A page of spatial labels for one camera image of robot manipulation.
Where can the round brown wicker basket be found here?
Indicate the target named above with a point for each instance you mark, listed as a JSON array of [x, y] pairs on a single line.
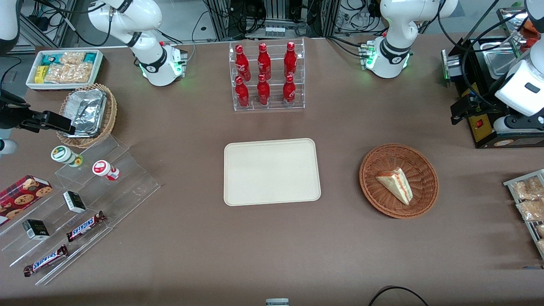
[[382, 195]]

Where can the steel food tray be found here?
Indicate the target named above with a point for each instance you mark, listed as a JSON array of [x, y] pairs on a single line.
[[510, 21]]

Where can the small black box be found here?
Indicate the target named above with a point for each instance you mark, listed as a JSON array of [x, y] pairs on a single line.
[[75, 202], [36, 229]]

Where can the aluminium frame rack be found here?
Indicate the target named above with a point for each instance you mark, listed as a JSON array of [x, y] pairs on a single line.
[[272, 12]]

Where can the teal snack packet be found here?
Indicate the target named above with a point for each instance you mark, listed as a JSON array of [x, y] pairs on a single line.
[[91, 57], [52, 59]]

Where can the light wicker basket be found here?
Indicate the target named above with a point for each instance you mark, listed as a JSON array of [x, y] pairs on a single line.
[[109, 119]]

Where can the white power strip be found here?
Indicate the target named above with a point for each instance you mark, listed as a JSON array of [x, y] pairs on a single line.
[[274, 31]]

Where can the green lid yogurt cup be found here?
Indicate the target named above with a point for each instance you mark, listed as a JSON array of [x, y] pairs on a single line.
[[63, 154]]

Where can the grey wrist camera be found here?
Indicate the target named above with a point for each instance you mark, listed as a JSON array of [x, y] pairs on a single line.
[[7, 146], [508, 124]]

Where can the triangle sandwich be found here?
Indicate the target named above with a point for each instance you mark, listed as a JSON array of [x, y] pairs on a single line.
[[396, 183]]

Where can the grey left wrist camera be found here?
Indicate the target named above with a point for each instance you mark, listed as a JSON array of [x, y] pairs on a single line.
[[508, 124]]

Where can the yellow snack packet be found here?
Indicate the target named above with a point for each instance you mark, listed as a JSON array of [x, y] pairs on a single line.
[[40, 74]]

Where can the beige plastic serving tray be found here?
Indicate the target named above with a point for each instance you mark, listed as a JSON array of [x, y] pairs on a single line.
[[272, 172]]

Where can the clear bag of crackers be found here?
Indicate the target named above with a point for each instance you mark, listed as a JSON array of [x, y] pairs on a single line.
[[72, 58], [70, 73]]

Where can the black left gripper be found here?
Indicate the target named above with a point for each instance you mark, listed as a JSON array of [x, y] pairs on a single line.
[[479, 104]]

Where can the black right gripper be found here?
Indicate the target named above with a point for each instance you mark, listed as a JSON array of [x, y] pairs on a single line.
[[12, 115]]

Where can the black countertop cooking appliance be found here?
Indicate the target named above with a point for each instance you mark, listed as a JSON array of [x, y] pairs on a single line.
[[484, 131]]

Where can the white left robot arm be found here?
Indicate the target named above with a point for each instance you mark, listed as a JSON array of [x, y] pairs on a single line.
[[396, 25]]

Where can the clear acrylic stepped shelf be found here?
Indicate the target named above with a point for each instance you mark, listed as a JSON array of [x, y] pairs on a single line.
[[127, 187]]

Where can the red cola bottle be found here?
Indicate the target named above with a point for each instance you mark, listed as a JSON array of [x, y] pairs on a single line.
[[289, 91], [242, 93], [242, 63], [290, 59], [263, 92], [264, 61]]

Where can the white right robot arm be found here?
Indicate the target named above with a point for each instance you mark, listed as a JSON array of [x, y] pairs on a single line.
[[159, 63]]

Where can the red lid yogurt cup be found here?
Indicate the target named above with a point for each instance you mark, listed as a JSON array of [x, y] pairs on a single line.
[[103, 168]]

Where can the red cookie box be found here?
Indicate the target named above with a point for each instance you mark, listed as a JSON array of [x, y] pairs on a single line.
[[21, 197]]

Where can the white rectangular snack tray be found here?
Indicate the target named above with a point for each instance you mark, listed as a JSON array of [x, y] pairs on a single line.
[[98, 68]]

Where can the clear acrylic bottle rack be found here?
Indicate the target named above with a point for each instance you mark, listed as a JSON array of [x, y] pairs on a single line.
[[274, 106]]

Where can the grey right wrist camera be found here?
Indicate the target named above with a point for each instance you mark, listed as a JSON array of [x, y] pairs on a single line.
[[7, 146]]

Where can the aluminium foil tray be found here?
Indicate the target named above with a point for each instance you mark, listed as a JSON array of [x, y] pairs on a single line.
[[87, 112]]

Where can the clear bag of pastry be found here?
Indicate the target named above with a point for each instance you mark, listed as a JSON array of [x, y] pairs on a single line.
[[541, 245], [527, 189], [540, 230], [531, 210]]

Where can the small grey device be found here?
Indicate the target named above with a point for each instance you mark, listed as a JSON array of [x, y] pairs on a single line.
[[277, 302]]

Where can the snickers chocolate bar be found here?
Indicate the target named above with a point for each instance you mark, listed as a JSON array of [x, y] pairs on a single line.
[[85, 226], [46, 260]]

